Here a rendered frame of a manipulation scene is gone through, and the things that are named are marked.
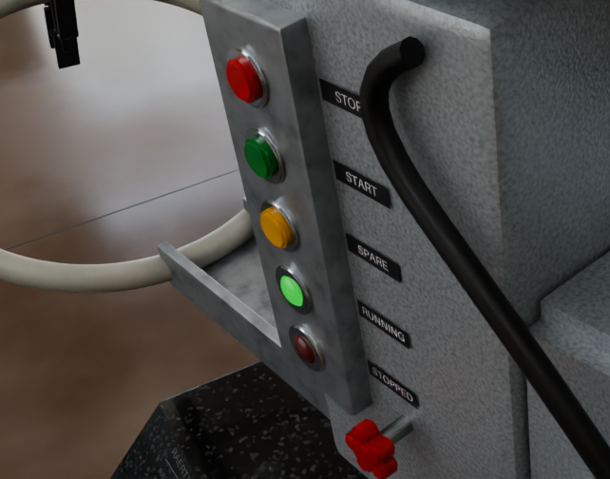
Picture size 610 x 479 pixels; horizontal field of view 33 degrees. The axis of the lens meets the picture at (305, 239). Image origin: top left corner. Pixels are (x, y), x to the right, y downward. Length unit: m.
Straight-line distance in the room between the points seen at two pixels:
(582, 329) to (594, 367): 0.02
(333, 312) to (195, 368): 1.96
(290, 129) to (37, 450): 2.03
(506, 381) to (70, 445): 2.01
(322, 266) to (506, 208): 0.16
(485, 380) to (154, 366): 2.09
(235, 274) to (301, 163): 0.53
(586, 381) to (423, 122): 0.15
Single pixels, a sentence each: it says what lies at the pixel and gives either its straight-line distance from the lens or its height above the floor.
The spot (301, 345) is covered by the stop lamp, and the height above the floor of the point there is 1.26.
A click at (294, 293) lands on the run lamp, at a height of 1.30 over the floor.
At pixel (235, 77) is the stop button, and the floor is 1.46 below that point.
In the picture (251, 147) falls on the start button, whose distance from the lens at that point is 0.59.
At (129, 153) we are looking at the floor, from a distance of 3.51.
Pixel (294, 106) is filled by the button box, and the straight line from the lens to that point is 0.54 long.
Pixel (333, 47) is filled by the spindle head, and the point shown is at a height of 1.48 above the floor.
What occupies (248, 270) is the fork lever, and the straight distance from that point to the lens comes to 1.08.
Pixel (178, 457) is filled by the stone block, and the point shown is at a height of 0.79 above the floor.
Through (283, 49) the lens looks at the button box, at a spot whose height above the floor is 1.48.
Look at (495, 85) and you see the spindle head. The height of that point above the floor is 1.49.
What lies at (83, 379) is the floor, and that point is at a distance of 2.66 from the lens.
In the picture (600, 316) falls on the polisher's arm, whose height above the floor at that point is 1.37.
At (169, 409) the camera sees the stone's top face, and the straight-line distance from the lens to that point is 1.32.
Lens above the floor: 1.71
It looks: 36 degrees down
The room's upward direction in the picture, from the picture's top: 11 degrees counter-clockwise
